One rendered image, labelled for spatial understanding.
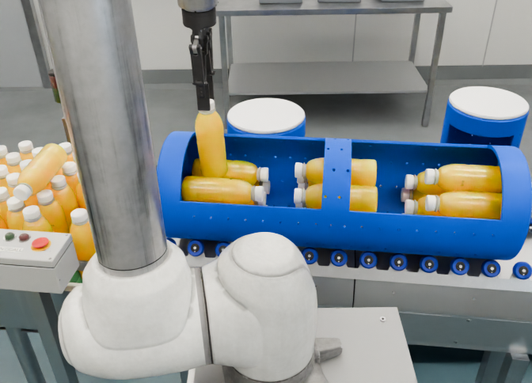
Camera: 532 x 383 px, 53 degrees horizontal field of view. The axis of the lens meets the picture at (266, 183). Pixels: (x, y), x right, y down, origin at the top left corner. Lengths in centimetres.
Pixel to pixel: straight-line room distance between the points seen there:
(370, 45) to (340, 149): 358
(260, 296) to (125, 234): 21
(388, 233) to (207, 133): 49
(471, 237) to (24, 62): 445
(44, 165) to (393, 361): 99
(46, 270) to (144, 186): 62
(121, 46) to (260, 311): 41
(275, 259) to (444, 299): 75
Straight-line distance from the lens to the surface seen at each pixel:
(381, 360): 103
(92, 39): 63
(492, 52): 518
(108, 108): 66
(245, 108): 198
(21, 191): 146
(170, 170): 131
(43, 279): 132
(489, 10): 504
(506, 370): 178
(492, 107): 212
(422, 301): 146
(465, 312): 149
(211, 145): 133
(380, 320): 109
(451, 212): 135
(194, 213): 131
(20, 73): 529
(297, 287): 80
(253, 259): 79
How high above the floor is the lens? 187
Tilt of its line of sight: 33 degrees down
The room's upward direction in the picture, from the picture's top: 1 degrees counter-clockwise
